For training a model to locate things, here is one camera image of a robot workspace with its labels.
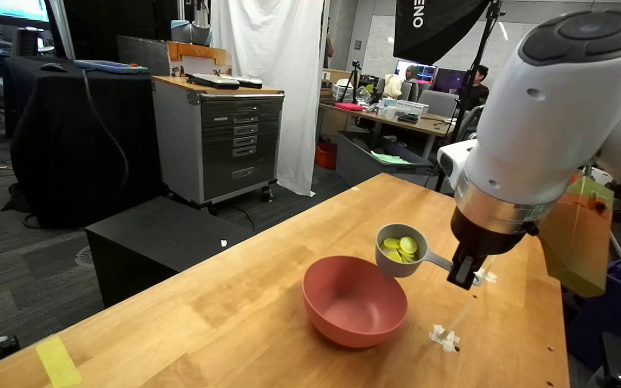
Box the black keyboard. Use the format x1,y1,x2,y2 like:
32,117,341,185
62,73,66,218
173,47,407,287
184,71,242,91

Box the red box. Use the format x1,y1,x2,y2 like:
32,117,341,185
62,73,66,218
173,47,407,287
316,139,338,173

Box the black draped table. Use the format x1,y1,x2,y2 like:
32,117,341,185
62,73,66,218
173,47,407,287
4,56,167,231

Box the black softbox light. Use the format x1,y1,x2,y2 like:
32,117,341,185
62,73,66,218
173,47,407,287
392,0,492,67

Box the yellow and white candy pieces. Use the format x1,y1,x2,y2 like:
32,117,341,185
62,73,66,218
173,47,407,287
379,234,423,266

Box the black backdrop panel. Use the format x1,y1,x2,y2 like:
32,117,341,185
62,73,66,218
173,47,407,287
61,0,179,62

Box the black light stand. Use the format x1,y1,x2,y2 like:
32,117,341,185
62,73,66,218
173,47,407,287
447,0,504,146

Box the grey measuring cup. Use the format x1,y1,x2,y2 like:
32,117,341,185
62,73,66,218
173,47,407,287
374,222,458,280

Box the bright monitor screen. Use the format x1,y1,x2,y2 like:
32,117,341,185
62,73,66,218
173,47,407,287
0,0,53,26

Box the open wooden box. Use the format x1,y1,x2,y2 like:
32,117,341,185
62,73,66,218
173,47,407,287
167,39,234,78

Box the white curtain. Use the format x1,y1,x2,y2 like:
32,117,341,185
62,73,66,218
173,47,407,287
209,0,327,198

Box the dark mug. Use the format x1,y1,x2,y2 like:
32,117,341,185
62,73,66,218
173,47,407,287
15,26,43,59

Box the clear plastic stick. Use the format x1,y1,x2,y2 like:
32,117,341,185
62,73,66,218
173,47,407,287
444,287,479,335

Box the purple laptop screen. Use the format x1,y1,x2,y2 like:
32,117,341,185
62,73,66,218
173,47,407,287
432,67,471,95

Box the black low platform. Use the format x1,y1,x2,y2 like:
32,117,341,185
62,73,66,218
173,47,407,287
84,194,254,308

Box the yellow tape strip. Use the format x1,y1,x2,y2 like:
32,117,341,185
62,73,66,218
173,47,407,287
35,335,84,388

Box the blue plastic bin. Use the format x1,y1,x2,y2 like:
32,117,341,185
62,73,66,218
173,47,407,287
571,257,621,369

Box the pink bowl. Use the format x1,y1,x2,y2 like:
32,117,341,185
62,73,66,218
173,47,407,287
300,254,411,352

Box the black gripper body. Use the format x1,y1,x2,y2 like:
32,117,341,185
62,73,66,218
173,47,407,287
449,209,541,270

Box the cluttered wooden desk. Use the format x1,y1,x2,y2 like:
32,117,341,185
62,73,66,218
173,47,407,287
330,103,458,164

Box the grey metal drawer cabinet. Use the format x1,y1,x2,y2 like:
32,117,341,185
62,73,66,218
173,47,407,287
152,73,287,209

